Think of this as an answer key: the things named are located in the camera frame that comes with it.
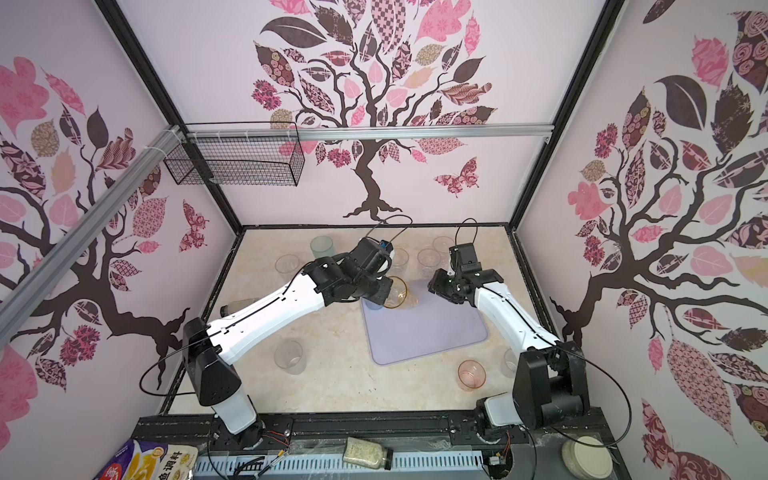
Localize pink transparent cup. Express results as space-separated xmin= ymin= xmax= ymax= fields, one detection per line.
xmin=457 ymin=359 xmax=487 ymax=391

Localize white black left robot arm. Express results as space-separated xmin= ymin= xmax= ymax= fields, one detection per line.
xmin=182 ymin=236 xmax=394 ymax=435

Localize round white lid container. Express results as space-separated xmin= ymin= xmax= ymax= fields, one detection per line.
xmin=561 ymin=436 xmax=614 ymax=480

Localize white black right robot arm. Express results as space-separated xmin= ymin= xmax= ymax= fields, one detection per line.
xmin=428 ymin=243 xmax=590 ymax=430

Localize snack bag colourful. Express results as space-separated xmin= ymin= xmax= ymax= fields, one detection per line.
xmin=95 ymin=439 xmax=198 ymax=480

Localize teal lidded jar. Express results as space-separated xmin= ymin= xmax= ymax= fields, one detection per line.
xmin=219 ymin=298 xmax=258 ymax=318

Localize lavender plastic tray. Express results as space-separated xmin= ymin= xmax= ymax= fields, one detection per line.
xmin=362 ymin=281 xmax=488 ymax=366

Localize white vented cable duct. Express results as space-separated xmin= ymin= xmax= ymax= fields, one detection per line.
xmin=191 ymin=451 xmax=488 ymax=479

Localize clear cup near right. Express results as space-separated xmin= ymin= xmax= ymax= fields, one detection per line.
xmin=500 ymin=349 xmax=518 ymax=378

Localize aluminium rail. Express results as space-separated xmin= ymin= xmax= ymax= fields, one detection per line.
xmin=186 ymin=123 xmax=554 ymax=141
xmin=1 ymin=125 xmax=184 ymax=345

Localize black wire basket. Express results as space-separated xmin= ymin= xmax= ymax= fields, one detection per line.
xmin=164 ymin=120 xmax=305 ymax=187

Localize yellow transparent plastic cup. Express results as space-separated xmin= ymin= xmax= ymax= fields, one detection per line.
xmin=383 ymin=276 xmax=409 ymax=309

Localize clear glass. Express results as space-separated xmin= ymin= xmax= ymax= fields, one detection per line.
xmin=388 ymin=248 xmax=410 ymax=278
xmin=274 ymin=254 xmax=303 ymax=283
xmin=432 ymin=236 xmax=455 ymax=256
xmin=417 ymin=248 xmax=442 ymax=279

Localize aluminium rail back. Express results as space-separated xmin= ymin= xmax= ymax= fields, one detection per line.
xmin=186 ymin=123 xmax=554 ymax=141

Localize clear cup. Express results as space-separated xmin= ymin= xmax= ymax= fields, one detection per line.
xmin=500 ymin=349 xmax=518 ymax=378
xmin=273 ymin=340 xmax=307 ymax=375

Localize clear cup near left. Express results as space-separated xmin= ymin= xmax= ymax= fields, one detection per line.
xmin=273 ymin=340 xmax=307 ymax=375

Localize teal green plastic cup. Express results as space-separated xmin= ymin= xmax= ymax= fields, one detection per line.
xmin=310 ymin=235 xmax=335 ymax=259

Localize grain filled bottle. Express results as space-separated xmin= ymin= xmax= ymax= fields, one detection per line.
xmin=342 ymin=437 xmax=394 ymax=470

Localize aluminium rail left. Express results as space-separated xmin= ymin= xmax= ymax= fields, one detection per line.
xmin=1 ymin=125 xmax=184 ymax=345

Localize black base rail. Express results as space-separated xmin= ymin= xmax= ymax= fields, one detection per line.
xmin=130 ymin=406 xmax=613 ymax=457

